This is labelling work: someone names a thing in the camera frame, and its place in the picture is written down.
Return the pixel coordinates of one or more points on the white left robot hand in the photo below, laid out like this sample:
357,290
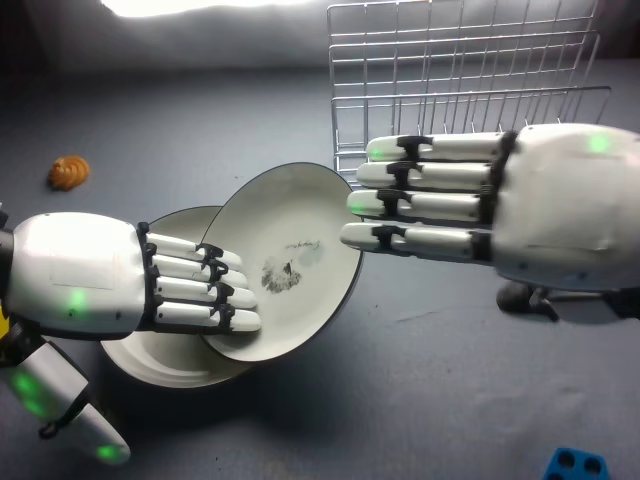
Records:
75,270

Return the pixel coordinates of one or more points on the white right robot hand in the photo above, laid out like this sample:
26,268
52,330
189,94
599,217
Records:
560,200

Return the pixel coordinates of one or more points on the white plate with dark rim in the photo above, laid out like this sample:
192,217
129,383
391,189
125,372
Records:
300,215
165,362

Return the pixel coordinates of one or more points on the yellow rectangular block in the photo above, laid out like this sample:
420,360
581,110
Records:
3,327

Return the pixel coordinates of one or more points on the orange swirl toy pastry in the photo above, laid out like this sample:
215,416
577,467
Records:
69,172

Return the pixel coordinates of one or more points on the blue pentagon block with holes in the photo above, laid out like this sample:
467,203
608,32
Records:
575,465

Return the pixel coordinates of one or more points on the white backdrop cloth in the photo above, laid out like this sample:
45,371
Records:
225,35

